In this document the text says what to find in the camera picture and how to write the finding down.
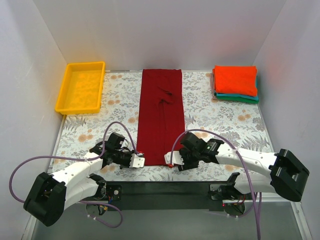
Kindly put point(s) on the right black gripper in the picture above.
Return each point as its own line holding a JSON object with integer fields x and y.
{"x": 182, "y": 157}

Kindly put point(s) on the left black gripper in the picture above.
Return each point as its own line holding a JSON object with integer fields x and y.
{"x": 128, "y": 159}

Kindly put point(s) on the dark red t shirt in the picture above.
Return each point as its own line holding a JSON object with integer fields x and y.
{"x": 161, "y": 116}

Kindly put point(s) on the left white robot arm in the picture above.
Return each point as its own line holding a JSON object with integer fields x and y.
{"x": 53, "y": 193}

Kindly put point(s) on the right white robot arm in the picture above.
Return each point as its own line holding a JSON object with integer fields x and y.
{"x": 281, "y": 173}

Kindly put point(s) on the green folded t shirt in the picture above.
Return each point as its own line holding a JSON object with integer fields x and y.
{"x": 236, "y": 99}

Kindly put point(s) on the pink folded t shirt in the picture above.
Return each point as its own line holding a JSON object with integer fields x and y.
{"x": 212, "y": 84}

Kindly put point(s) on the yellow plastic tray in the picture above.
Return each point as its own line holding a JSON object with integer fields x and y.
{"x": 81, "y": 88}

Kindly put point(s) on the orange folded t shirt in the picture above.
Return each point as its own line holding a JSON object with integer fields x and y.
{"x": 236, "y": 80}

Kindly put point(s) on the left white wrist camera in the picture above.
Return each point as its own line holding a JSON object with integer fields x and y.
{"x": 137, "y": 160}

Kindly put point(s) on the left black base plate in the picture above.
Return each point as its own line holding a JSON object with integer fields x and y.
{"x": 111, "y": 192}

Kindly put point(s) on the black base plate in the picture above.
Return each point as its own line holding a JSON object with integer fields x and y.
{"x": 111, "y": 192}
{"x": 221, "y": 191}

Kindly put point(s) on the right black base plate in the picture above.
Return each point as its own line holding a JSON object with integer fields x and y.
{"x": 221, "y": 191}

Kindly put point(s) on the aluminium rail frame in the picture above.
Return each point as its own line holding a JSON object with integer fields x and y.
{"x": 174, "y": 190}

